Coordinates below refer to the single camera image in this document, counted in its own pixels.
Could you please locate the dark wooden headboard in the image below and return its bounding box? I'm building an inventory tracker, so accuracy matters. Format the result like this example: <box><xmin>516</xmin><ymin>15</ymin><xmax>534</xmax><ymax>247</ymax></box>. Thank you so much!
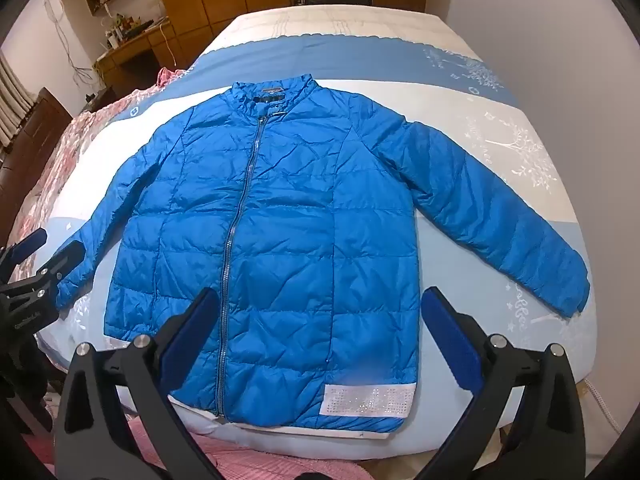
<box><xmin>0</xmin><ymin>87</ymin><xmax>74</xmax><ymax>242</ymax></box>

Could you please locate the pink knitted cloth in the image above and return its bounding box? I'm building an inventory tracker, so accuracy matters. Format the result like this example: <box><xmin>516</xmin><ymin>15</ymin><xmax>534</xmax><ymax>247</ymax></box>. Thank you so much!
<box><xmin>25</xmin><ymin>400</ymin><xmax>386</xmax><ymax>480</ymax></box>

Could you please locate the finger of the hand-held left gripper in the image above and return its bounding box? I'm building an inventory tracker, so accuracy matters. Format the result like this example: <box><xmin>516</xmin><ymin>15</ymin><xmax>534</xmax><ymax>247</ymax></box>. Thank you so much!
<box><xmin>0</xmin><ymin>228</ymin><xmax>49</xmax><ymax>267</ymax></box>
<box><xmin>27</xmin><ymin>240</ymin><xmax>87</xmax><ymax>288</ymax></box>

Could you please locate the blue and white quilt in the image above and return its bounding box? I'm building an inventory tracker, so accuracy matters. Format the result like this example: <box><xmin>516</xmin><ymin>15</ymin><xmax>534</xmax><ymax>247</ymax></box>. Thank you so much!
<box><xmin>10</xmin><ymin>7</ymin><xmax>601</xmax><ymax>466</ymax></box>

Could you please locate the wooden wardrobe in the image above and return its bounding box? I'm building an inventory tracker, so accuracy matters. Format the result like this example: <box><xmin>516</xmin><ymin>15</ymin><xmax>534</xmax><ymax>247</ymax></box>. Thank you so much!
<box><xmin>150</xmin><ymin>0</ymin><xmax>432</xmax><ymax>67</ymax></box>

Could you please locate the black wall cable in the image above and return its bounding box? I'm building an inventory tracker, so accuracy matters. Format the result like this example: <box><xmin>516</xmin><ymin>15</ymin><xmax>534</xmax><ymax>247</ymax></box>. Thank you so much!
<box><xmin>42</xmin><ymin>0</ymin><xmax>103</xmax><ymax>87</ymax></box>

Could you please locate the wooden desk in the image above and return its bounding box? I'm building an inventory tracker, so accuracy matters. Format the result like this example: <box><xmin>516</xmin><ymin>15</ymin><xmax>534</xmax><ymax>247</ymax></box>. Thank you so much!
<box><xmin>95</xmin><ymin>20</ymin><xmax>177</xmax><ymax>102</ymax></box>

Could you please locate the white cable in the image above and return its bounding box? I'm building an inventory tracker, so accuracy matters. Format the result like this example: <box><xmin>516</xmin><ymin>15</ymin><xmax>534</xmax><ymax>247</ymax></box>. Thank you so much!
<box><xmin>579</xmin><ymin>379</ymin><xmax>627</xmax><ymax>437</ymax></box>

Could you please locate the striped curtain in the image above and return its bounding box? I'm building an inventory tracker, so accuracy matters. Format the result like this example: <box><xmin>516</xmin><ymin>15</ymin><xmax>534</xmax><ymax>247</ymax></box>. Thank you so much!
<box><xmin>0</xmin><ymin>52</ymin><xmax>41</xmax><ymax>152</ymax></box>

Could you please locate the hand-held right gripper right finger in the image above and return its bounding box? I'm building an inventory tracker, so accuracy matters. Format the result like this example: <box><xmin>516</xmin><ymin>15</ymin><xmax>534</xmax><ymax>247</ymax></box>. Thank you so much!
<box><xmin>420</xmin><ymin>286</ymin><xmax>587</xmax><ymax>480</ymax></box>

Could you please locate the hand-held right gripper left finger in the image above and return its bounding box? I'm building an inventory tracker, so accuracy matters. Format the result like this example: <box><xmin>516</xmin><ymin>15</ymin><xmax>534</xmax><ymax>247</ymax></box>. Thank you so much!
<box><xmin>54</xmin><ymin>287</ymin><xmax>226</xmax><ymax>480</ymax></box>

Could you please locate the blue puffer jacket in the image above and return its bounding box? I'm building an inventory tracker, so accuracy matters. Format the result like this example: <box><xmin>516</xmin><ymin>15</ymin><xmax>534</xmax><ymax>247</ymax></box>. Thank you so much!
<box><xmin>54</xmin><ymin>74</ymin><xmax>592</xmax><ymax>431</ymax></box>

